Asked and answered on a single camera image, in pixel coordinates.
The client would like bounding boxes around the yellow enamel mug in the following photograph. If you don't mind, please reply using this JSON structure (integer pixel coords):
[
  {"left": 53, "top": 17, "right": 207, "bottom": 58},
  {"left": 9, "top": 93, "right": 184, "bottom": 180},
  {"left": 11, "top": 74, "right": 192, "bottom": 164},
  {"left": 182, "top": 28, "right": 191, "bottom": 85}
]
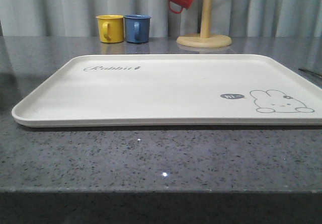
[{"left": 96, "top": 15, "right": 124, "bottom": 43}]

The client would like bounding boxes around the wooden mug tree stand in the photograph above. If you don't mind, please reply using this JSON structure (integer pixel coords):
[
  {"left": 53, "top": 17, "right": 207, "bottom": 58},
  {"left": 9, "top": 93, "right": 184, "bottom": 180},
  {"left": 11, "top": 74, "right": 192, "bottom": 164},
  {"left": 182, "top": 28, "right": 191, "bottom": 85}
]
[{"left": 177, "top": 0, "right": 232, "bottom": 48}]

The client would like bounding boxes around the cream rabbit serving tray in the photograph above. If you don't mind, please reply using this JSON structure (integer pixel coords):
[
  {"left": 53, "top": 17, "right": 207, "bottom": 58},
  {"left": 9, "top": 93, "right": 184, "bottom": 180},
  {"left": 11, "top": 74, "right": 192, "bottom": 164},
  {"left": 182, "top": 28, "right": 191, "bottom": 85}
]
[{"left": 12, "top": 54, "right": 321, "bottom": 127}]

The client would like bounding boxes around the silver metal fork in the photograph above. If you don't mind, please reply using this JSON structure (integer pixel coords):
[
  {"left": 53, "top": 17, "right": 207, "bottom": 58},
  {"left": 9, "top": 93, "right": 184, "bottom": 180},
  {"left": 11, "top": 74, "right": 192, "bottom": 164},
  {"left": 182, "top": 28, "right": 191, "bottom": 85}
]
[{"left": 298, "top": 68, "right": 322, "bottom": 78}]

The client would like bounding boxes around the blue enamel mug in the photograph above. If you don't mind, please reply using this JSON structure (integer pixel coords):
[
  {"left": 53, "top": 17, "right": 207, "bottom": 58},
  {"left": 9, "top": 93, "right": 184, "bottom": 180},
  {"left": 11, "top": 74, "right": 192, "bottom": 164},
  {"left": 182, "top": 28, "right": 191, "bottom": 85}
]
[{"left": 124, "top": 15, "right": 151, "bottom": 43}]

